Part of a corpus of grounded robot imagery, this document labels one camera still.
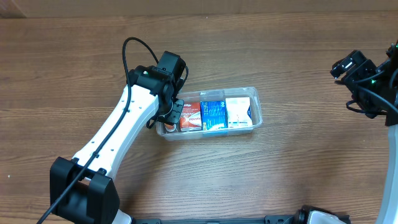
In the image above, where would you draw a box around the orange bottle white cap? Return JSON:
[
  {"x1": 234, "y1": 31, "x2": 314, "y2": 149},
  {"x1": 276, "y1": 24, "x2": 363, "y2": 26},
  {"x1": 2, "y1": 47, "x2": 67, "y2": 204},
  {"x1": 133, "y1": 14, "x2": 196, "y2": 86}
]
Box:
[{"x1": 164, "y1": 124, "x2": 177, "y2": 133}]

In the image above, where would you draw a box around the clear plastic container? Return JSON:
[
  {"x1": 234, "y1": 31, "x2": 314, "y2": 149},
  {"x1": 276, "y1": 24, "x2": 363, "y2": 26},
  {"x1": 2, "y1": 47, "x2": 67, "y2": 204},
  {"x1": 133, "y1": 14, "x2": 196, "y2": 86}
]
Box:
[{"x1": 156, "y1": 86, "x2": 262, "y2": 141}]

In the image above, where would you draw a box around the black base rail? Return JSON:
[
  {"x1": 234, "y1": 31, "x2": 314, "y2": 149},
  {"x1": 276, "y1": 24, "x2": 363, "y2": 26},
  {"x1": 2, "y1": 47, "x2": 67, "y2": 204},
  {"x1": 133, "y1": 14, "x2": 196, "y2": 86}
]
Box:
[{"x1": 132, "y1": 215, "x2": 305, "y2": 224}]

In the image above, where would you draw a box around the blue medicine box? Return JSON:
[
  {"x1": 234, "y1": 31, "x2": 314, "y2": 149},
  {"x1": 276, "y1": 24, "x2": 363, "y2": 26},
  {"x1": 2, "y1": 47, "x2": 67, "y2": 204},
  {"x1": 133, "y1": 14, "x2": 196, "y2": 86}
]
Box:
[{"x1": 200, "y1": 101, "x2": 228, "y2": 131}]

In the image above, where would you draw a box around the white medicine box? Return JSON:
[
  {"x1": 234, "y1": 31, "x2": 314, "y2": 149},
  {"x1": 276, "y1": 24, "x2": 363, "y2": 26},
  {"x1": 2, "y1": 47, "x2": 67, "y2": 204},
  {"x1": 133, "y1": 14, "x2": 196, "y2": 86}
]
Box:
[{"x1": 225, "y1": 97, "x2": 252, "y2": 128}]

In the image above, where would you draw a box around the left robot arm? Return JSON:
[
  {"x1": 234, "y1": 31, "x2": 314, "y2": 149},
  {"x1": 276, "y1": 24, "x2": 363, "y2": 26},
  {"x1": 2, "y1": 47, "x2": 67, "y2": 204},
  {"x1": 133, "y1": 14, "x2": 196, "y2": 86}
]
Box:
[{"x1": 39, "y1": 64, "x2": 188, "y2": 223}]

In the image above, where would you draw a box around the red caplets box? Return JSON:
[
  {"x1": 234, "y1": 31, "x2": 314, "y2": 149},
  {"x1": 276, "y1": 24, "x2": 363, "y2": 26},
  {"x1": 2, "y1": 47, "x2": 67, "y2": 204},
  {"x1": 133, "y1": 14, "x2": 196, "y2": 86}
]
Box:
[{"x1": 180, "y1": 102, "x2": 202, "y2": 131}]

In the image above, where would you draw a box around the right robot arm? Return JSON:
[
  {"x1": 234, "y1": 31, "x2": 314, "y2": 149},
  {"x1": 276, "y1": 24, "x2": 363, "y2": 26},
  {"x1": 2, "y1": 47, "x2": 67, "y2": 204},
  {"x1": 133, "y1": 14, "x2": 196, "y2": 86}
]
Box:
[{"x1": 282, "y1": 42, "x2": 391, "y2": 223}]

